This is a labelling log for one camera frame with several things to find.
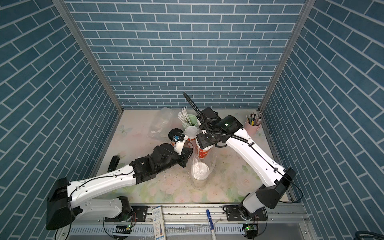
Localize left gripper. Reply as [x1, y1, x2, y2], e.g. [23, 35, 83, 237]
[155, 147, 194, 174]

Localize red cup white lid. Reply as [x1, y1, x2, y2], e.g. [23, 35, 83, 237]
[185, 126, 199, 142]
[197, 143, 214, 159]

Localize clear plastic carrier bag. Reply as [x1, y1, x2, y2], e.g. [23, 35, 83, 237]
[188, 145, 217, 190]

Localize beige cup white lid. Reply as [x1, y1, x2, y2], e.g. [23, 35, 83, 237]
[192, 162, 210, 188]

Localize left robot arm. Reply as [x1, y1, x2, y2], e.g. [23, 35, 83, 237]
[46, 143, 193, 231]

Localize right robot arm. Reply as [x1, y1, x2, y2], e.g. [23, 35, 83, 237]
[183, 93, 296, 220]

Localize spare clear plastic bags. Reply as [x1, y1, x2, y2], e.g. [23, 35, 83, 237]
[148, 108, 176, 142]

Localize green straw holder cup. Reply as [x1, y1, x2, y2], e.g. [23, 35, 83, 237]
[183, 114, 199, 128]

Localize red cup black lid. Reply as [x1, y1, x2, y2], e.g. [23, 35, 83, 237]
[168, 128, 186, 142]

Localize pink pencil bucket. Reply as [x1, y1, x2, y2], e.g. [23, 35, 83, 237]
[244, 120, 262, 136]

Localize pencils in bucket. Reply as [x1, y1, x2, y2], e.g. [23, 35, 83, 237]
[247, 113, 262, 126]

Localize blue white marker pen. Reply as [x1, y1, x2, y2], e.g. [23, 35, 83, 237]
[206, 209, 217, 240]

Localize white blue label card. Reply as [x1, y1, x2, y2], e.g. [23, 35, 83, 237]
[152, 206, 166, 240]

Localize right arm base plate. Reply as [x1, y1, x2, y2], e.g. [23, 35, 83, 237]
[222, 204, 268, 222]

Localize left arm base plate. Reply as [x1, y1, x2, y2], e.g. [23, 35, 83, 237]
[105, 205, 149, 224]

